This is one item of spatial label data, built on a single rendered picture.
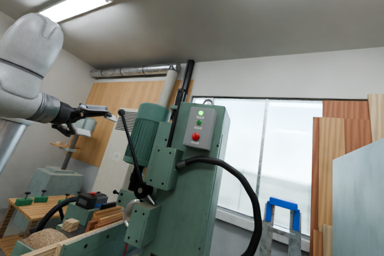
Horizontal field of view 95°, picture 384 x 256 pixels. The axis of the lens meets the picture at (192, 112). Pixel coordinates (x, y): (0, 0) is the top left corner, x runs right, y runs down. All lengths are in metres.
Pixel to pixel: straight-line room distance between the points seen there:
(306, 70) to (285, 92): 0.33
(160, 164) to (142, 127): 0.27
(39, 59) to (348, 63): 2.42
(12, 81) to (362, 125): 2.18
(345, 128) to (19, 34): 2.12
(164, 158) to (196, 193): 0.18
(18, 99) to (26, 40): 0.15
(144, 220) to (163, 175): 0.16
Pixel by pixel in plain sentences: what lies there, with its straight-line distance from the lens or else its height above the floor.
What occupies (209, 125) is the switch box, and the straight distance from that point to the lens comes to 0.68.
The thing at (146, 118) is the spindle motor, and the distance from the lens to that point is 0.90.
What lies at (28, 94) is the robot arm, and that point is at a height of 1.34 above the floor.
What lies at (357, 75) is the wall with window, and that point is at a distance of 2.39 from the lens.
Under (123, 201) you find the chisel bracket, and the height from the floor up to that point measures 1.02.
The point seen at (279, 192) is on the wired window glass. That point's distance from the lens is 2.10.
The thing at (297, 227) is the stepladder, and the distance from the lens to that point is 1.39.
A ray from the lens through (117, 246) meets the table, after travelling 0.97.
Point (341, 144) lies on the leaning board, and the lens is 1.97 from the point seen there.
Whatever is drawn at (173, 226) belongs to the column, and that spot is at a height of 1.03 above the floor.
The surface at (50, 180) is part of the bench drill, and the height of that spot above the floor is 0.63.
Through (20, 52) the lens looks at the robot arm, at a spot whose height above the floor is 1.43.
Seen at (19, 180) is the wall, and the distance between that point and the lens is 4.05.
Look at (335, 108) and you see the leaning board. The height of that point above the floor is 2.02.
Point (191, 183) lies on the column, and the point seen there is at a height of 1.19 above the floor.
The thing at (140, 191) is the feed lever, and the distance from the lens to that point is 0.77.
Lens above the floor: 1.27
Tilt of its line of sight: 15 degrees up
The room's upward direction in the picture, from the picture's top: 13 degrees clockwise
